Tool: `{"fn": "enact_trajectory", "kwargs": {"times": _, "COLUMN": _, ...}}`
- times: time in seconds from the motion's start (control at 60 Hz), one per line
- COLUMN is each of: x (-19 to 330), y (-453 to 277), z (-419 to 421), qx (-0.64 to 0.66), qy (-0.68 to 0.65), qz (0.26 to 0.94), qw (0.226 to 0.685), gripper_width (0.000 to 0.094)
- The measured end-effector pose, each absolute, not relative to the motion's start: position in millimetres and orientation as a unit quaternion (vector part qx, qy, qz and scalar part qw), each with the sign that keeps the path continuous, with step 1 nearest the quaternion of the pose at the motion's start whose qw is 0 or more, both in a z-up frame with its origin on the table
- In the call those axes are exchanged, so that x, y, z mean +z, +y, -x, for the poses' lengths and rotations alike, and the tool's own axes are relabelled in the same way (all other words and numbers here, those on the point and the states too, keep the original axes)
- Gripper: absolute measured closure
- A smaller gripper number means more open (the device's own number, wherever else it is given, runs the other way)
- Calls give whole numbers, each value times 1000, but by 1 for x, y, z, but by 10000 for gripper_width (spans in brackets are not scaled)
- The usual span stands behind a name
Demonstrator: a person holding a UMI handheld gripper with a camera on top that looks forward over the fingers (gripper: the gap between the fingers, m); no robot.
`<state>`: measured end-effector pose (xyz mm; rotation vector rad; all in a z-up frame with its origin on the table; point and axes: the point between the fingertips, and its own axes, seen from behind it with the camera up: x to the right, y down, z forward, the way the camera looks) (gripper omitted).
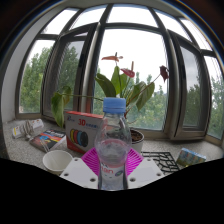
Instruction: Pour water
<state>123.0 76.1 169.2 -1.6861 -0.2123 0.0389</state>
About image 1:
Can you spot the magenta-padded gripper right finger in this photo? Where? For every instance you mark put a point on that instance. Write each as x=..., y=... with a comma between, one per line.
x=145, y=171

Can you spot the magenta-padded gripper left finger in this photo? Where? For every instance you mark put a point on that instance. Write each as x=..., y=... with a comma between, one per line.
x=78, y=171

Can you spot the clear blue-capped water bottle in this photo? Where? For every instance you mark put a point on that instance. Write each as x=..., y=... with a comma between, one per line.
x=112, y=140

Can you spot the black lattice mat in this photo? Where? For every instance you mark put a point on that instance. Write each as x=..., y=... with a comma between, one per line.
x=163, y=161

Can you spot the red white filament spool box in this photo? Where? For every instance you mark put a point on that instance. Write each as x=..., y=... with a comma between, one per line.
x=81, y=131

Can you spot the dark colourful book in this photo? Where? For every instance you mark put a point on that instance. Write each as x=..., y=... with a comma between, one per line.
x=48, y=140

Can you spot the small light blue box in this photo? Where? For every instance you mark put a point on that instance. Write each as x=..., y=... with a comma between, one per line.
x=190, y=157

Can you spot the grey framed bay window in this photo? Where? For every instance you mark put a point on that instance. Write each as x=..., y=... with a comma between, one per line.
x=173, y=83

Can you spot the red-flowered plant in white pot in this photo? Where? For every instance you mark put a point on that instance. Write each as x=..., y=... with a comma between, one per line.
x=116, y=81

